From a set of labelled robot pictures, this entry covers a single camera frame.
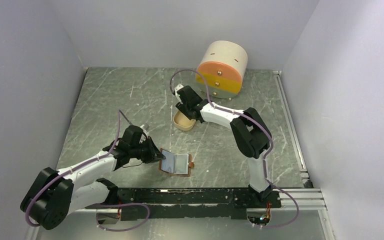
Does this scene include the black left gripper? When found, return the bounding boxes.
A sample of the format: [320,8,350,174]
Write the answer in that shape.
[129,135,166,164]

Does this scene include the beige oval card tray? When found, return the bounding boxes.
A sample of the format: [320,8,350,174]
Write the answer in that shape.
[173,110,196,132]

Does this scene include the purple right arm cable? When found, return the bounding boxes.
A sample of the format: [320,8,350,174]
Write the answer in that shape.
[169,68,301,230]

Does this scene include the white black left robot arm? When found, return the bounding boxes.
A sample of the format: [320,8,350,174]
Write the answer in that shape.
[20,125,166,230]

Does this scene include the brown leather card holder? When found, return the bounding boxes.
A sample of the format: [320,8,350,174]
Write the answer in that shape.
[158,148,195,177]

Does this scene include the round mini drawer cabinet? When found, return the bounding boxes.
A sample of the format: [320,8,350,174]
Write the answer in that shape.
[195,40,248,99]

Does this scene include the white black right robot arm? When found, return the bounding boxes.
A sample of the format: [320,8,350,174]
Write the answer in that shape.
[170,84,273,207]

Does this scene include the aluminium frame rail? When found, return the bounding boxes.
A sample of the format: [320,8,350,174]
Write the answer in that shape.
[273,71,336,240]

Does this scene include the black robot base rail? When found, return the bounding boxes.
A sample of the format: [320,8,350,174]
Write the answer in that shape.
[85,187,282,221]

